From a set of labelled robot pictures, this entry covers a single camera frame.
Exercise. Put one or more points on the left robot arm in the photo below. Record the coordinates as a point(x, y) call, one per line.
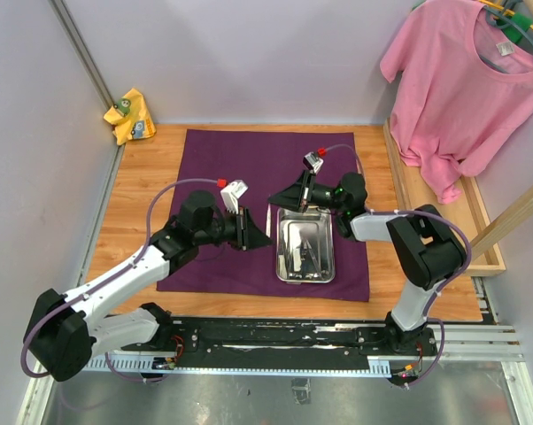
point(98, 301)

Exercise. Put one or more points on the purple surgical wrap cloth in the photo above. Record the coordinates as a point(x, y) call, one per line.
point(267, 162)

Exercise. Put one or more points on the aluminium rail frame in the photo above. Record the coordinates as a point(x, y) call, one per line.
point(457, 342)

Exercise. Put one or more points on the steel scissors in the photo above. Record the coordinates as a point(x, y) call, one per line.
point(310, 266)

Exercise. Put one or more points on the steel instrument tray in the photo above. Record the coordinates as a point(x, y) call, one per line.
point(314, 226)

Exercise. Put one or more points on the yellow hoop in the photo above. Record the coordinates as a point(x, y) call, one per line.
point(532, 26)

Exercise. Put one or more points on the yellow paper bag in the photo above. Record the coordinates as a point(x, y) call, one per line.
point(130, 118)

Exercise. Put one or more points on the steel forceps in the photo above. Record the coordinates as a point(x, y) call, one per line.
point(292, 258)

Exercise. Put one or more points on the aluminium corner post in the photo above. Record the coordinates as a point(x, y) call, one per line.
point(73, 33)

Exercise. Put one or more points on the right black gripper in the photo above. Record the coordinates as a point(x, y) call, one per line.
point(297, 195)

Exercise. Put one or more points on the pink t-shirt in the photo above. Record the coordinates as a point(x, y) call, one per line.
point(464, 88)

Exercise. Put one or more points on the green hanger clip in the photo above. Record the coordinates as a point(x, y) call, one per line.
point(520, 22)

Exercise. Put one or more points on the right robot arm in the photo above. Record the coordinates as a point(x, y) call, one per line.
point(430, 250)

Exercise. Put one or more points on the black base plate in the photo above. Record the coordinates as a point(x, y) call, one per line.
point(276, 345)

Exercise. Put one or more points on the grey clothes hanger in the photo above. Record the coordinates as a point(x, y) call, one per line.
point(510, 35)

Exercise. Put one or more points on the wooden beam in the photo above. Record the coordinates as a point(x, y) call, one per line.
point(514, 215)

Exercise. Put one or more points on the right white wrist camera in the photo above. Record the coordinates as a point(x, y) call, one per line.
point(313, 162)

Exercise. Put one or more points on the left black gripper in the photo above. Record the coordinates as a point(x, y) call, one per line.
point(251, 236)

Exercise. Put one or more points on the wooden tray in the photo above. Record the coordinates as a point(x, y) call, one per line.
point(468, 212)

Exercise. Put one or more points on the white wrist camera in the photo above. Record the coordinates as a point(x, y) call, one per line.
point(231, 195)
point(313, 162)

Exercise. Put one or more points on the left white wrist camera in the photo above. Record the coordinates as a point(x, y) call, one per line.
point(231, 195)

